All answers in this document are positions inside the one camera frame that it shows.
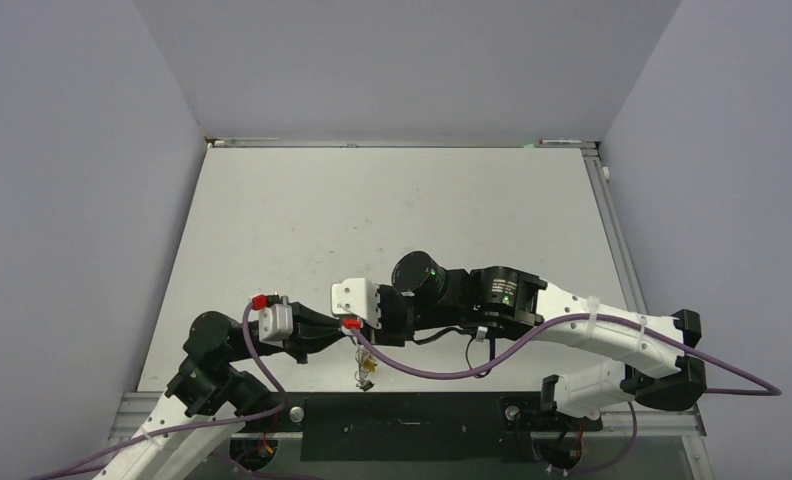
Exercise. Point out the aluminium table frame rail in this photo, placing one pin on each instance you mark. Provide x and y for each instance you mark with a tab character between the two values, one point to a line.
599	179

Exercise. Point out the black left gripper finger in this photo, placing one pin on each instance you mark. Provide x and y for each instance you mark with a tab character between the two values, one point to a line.
316	319
316	344

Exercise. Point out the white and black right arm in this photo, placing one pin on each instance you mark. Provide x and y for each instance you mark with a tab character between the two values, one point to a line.
648	358

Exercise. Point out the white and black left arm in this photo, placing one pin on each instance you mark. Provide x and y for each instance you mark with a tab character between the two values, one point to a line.
222	386

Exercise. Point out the large metal keyring with rings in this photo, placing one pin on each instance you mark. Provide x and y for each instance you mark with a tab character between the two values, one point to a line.
366	364

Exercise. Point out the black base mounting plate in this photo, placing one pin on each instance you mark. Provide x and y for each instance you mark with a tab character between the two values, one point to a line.
450	426

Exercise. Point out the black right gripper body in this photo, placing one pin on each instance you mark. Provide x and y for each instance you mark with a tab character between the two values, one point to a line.
396	316

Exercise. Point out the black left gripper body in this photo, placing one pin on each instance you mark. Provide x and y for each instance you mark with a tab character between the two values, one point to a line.
294	344

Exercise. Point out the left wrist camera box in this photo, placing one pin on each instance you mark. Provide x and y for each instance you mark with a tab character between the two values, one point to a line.
275	324

